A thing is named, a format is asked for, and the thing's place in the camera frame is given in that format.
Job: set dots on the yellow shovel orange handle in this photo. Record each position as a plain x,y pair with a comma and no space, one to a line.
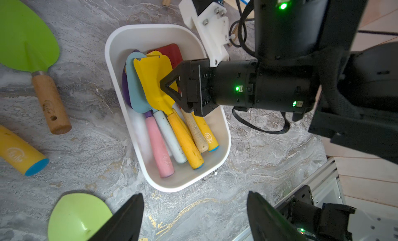
207,133

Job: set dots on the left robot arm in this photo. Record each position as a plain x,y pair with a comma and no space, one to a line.
294,220

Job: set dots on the all yellow plastic scoop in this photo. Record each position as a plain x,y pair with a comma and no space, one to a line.
151,70

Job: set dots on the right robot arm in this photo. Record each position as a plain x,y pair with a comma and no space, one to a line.
302,62

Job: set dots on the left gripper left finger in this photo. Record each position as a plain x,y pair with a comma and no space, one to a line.
125,224

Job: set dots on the green trowel wooden handle front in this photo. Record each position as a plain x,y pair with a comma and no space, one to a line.
77,217

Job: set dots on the red shovel wooden handle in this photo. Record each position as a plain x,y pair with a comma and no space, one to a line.
172,51

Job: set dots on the green trowel wooden handle back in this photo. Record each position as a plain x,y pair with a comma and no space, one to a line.
28,45

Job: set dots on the green trowel wooden handle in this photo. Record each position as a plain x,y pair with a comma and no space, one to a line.
77,217
28,45

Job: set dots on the yellow shovel blue-tipped handle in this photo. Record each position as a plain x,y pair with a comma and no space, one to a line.
21,155

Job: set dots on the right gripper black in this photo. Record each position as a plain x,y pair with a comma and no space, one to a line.
200,88

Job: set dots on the light blue trowel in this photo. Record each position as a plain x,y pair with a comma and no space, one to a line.
140,104

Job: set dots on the purple shovel pink handle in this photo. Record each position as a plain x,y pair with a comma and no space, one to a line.
159,149

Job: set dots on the white plastic storage box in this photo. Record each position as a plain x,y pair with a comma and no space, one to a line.
144,37

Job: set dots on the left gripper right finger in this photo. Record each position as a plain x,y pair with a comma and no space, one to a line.
266,223

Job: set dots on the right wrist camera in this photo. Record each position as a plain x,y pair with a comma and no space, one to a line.
209,18

